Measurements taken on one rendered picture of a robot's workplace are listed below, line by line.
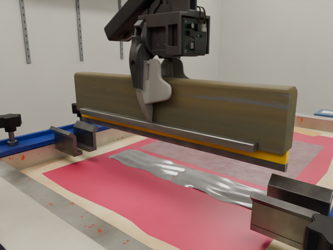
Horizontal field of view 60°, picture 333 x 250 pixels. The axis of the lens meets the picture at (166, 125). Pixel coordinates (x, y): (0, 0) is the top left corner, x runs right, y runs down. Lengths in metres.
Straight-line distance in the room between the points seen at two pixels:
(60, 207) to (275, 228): 0.26
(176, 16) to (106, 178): 0.31
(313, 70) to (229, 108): 3.77
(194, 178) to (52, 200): 0.24
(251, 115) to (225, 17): 4.26
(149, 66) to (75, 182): 0.25
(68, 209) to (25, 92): 2.18
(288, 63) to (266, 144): 3.86
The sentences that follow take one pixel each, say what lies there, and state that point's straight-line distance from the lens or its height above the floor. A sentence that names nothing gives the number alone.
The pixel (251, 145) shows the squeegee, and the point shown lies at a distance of 0.35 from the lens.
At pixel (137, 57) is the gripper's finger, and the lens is 0.40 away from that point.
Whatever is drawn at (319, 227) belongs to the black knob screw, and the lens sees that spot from 0.25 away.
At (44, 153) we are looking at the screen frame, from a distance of 0.65.
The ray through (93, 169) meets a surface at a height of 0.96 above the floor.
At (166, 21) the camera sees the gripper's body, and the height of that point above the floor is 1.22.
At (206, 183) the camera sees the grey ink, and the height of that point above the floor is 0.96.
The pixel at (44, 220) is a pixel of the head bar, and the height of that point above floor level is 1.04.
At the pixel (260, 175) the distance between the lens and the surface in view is 0.58.
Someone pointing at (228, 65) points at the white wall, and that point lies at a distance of 4.54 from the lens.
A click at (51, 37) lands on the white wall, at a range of 2.64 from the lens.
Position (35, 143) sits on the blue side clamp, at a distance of 0.64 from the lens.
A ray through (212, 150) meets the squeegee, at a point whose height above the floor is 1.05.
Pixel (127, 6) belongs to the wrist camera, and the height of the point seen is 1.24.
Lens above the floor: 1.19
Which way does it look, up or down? 15 degrees down
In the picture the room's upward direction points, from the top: straight up
